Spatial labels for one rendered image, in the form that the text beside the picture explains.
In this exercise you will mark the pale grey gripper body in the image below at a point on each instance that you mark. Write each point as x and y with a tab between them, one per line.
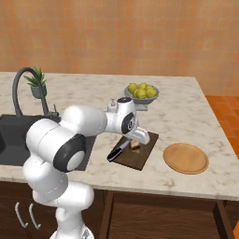
140	136

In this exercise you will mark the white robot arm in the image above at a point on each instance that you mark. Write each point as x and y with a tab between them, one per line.
62	133

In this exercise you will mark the brown piece of meat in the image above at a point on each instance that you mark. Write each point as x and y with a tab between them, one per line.
134	145

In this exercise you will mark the dark brown cutting board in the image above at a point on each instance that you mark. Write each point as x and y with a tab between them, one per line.
137	157

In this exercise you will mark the round wooden plate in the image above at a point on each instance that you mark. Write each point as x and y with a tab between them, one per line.
186	158

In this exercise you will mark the grey fruit bowl on stand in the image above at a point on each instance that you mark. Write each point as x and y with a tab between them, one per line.
146	101

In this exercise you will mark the yellow-green pear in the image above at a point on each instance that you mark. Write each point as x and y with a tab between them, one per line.
141	93
143	85
151	92
132	87

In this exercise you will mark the dark wooden cupboard door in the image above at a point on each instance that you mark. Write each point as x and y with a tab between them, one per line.
9	214
93	217

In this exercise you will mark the green plant in teal pot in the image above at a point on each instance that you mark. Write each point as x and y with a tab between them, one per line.
38	90

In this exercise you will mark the dark grey sink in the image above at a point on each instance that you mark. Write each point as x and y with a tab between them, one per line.
12	140

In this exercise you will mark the black arched tap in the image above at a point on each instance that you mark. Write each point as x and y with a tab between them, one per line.
15	90

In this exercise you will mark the dark wooden island frame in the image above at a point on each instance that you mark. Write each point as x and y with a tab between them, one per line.
161	217

